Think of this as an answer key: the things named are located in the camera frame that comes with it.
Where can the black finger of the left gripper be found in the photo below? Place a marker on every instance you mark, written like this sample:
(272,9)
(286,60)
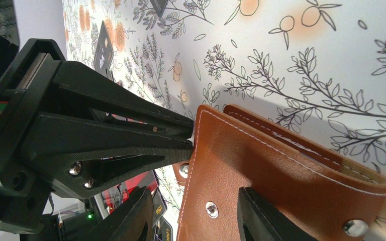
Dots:
(80,158)
(82,103)

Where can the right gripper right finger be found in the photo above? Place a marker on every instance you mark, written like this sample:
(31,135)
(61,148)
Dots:
(259,220)

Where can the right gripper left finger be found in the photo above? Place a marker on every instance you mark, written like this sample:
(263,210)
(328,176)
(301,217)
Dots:
(132,220)

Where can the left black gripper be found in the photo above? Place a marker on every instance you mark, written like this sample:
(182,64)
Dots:
(25,74)

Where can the brown leather card holder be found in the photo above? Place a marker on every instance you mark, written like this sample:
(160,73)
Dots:
(328,196)

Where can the red card pile centre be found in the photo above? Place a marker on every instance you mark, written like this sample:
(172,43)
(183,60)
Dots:
(112,198)

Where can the black VIP card upper left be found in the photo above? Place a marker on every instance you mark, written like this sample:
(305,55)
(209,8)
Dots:
(104,52)

